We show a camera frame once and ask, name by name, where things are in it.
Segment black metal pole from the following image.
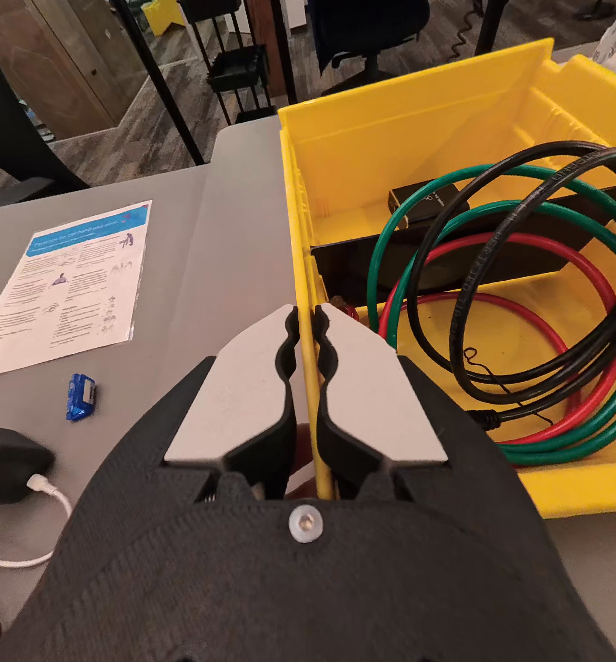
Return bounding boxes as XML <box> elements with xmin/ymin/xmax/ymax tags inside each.
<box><xmin>110</xmin><ymin>0</ymin><xmax>206</xmax><ymax>166</ymax></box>

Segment yellow plastic bin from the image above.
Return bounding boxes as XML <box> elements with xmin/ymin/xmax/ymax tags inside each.
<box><xmin>277</xmin><ymin>37</ymin><xmax>616</xmax><ymax>519</ymax></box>

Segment printed paper sheet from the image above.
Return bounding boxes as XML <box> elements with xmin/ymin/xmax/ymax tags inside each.
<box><xmin>0</xmin><ymin>200</ymin><xmax>153</xmax><ymax>379</ymax></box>

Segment red ethernet cable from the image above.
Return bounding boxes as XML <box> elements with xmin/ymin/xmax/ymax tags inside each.
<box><xmin>334</xmin><ymin>233</ymin><xmax>616</xmax><ymax>445</ymax></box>

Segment small yellow bin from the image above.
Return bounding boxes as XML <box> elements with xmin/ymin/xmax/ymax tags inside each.
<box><xmin>141</xmin><ymin>0</ymin><xmax>187</xmax><ymax>37</ymax></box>

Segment black power bank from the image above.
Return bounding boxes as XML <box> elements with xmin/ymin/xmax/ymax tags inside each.
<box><xmin>0</xmin><ymin>424</ymin><xmax>56</xmax><ymax>506</ymax></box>

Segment brown wooden cabinet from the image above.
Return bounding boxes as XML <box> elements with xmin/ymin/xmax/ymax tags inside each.
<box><xmin>0</xmin><ymin>0</ymin><xmax>148</xmax><ymax>140</ymax></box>

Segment black coiled cord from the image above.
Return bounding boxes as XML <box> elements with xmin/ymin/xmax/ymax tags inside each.
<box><xmin>450</xmin><ymin>8</ymin><xmax>484</xmax><ymax>64</ymax></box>

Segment white charging cable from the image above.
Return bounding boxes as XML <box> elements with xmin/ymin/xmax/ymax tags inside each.
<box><xmin>0</xmin><ymin>473</ymin><xmax>73</xmax><ymax>570</ymax></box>

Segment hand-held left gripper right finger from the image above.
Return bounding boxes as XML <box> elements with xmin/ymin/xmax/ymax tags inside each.
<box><xmin>313</xmin><ymin>302</ymin><xmax>449</xmax><ymax>501</ymax></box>

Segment small blue object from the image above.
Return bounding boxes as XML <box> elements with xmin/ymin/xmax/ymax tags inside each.
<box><xmin>66</xmin><ymin>373</ymin><xmax>98</xmax><ymax>421</ymax></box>

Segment black ethernet cable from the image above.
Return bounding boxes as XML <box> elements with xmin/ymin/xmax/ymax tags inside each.
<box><xmin>406</xmin><ymin>141</ymin><xmax>616</xmax><ymax>431</ymax></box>

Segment black office chair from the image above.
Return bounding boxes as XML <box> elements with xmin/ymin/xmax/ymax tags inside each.
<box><xmin>307</xmin><ymin>0</ymin><xmax>432</xmax><ymax>96</ymax></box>
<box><xmin>0</xmin><ymin>28</ymin><xmax>90</xmax><ymax>208</ymax></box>

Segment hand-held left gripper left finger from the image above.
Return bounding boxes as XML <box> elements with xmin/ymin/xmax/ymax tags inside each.
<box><xmin>163</xmin><ymin>304</ymin><xmax>301</xmax><ymax>500</ymax></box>

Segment black thin wire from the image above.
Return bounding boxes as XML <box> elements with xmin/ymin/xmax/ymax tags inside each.
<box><xmin>463</xmin><ymin>348</ymin><xmax>554</xmax><ymax>426</ymax></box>

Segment black ethernet splitter box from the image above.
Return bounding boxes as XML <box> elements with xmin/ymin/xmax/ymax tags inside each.
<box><xmin>388</xmin><ymin>180</ymin><xmax>470</xmax><ymax>229</ymax></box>

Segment green ethernet cable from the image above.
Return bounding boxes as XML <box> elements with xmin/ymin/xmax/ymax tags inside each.
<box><xmin>366</xmin><ymin>164</ymin><xmax>616</xmax><ymax>466</ymax></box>

